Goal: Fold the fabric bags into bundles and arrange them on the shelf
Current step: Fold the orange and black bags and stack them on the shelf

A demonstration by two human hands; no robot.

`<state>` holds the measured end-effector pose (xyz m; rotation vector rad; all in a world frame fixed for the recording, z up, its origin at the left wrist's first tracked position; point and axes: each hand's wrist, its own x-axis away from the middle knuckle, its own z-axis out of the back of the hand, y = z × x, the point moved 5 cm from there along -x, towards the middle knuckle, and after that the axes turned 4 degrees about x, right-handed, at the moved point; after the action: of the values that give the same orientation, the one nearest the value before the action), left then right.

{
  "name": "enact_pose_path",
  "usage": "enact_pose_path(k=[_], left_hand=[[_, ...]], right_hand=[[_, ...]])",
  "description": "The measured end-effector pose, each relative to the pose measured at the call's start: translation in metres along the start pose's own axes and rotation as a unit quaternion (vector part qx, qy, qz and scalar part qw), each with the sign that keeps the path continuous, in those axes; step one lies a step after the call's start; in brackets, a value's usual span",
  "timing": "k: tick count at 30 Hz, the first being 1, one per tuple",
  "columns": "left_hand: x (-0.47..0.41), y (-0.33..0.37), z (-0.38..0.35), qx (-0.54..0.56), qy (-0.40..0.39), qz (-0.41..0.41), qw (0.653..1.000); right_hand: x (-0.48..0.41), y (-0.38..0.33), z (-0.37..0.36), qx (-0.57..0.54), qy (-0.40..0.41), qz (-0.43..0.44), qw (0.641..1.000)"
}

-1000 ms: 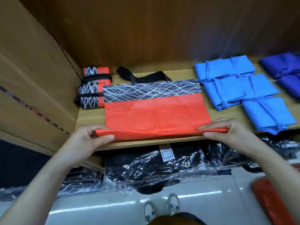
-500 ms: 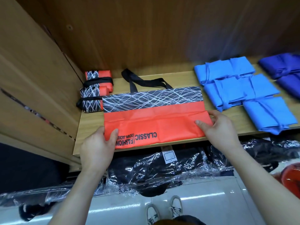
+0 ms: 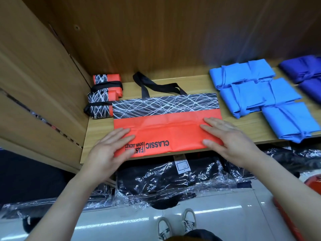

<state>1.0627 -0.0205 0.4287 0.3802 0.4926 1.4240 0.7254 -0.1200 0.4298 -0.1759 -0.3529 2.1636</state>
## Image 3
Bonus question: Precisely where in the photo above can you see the person's left forearm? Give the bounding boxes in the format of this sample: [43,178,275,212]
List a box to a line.
[25,173,101,241]

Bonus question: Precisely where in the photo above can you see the black wrapped bag with tag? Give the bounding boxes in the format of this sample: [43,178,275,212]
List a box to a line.
[115,157,225,210]

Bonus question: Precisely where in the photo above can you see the person's right shoe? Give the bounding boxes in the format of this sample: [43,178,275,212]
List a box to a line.
[180,208,198,234]

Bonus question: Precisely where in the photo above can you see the person's right leg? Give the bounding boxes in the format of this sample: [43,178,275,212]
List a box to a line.
[167,228,224,241]

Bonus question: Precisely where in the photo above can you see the light blue non-woven bag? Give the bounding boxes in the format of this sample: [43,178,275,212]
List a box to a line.
[247,59,277,84]
[219,80,280,120]
[209,63,254,92]
[261,101,321,145]
[268,78,303,106]

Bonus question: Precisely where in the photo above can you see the red shopping basket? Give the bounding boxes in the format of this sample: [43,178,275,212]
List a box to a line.
[273,174,321,241]

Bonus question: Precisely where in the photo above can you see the person's right hand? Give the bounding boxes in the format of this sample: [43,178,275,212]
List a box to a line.
[200,117,265,169]

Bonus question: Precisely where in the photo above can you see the black plastic-wrapped bag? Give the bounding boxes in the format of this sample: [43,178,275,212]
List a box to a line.
[0,185,118,220]
[223,144,321,182]

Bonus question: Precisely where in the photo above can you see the wooden shelf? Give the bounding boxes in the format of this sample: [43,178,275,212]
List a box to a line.
[0,0,321,188]

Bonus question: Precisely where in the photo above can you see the red bag with black lettering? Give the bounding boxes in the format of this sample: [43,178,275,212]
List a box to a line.
[111,72,225,159]
[83,87,117,120]

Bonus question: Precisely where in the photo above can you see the white paper tag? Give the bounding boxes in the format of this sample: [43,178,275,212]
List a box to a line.
[174,155,193,175]

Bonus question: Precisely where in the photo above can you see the person's right forearm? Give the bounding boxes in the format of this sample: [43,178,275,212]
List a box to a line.
[248,152,321,241]

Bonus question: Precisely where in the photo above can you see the person's left hand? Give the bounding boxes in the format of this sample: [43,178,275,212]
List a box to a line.
[80,127,137,187]

